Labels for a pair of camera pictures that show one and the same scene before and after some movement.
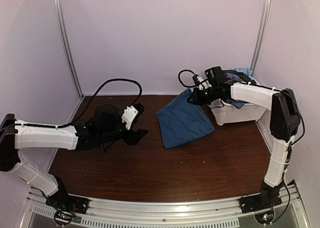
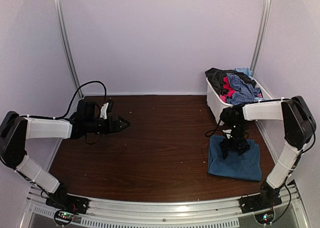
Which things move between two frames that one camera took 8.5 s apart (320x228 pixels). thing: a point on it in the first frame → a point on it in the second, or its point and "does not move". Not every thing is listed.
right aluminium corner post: (265, 15) does not move
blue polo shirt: (182, 122) → (247, 166)
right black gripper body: (207, 98) → (237, 140)
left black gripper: (136, 136) → (116, 124)
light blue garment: (247, 72) does not move
